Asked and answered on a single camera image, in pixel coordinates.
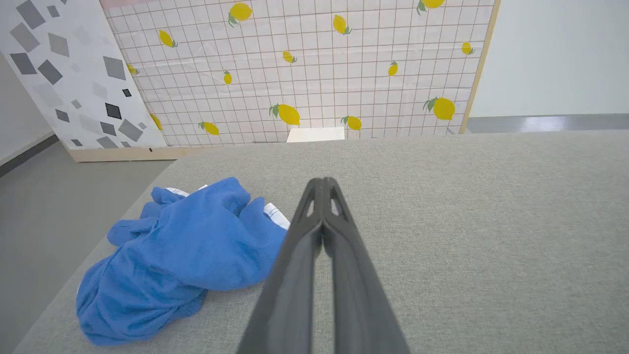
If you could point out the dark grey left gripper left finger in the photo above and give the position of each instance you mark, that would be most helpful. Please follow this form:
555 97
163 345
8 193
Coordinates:
287 295

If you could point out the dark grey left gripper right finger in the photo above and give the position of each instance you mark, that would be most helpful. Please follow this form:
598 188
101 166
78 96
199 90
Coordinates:
358 300

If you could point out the blue garment with white waistband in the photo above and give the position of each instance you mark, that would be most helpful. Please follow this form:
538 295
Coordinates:
186 255

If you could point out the grey fabric sofa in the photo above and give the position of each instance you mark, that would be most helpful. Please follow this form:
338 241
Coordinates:
481 236

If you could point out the small white box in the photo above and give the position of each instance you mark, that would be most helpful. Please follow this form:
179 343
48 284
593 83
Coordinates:
315 134

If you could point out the lemon print partition panel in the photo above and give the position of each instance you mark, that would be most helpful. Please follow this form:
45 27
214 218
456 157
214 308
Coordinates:
319 83

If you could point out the grey terrazzo print partition panel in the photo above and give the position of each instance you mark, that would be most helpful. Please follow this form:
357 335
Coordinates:
73 73

